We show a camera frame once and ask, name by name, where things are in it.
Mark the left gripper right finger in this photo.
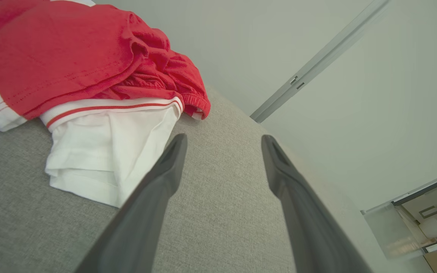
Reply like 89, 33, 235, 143
261, 134, 373, 273

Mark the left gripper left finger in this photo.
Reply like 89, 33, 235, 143
74, 133, 188, 273

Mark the red shorts white band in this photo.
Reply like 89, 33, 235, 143
105, 27, 211, 120

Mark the red basketball jersey white trim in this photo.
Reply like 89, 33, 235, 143
0, 0, 185, 208

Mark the glass door with dark frame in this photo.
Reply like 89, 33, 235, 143
360, 168, 437, 260

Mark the grey metal door rail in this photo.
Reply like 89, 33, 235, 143
250, 0, 392, 124

